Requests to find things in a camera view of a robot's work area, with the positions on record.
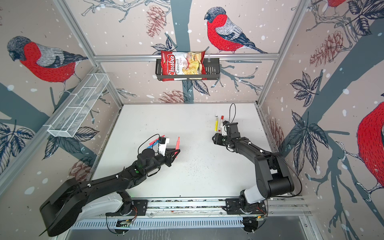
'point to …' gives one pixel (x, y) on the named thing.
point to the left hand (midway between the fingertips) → (178, 151)
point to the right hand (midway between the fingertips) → (214, 140)
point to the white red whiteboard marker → (221, 122)
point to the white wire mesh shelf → (76, 107)
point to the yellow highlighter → (216, 123)
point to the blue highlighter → (151, 146)
